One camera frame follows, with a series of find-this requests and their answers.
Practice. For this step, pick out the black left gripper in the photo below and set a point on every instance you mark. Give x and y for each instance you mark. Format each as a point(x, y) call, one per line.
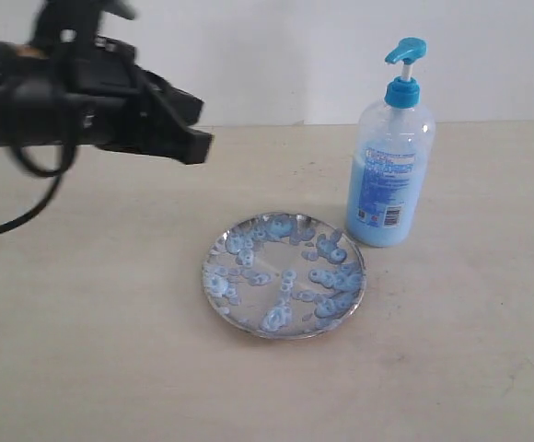
point(99, 96)

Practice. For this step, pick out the blue pump soap bottle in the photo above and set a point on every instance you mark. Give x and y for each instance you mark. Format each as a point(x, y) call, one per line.
point(394, 141)

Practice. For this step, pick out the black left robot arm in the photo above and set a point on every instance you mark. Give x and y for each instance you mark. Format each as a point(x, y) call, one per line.
point(24, 76)

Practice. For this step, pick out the round steel plate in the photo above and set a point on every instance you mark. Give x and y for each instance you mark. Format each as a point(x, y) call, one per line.
point(284, 276)

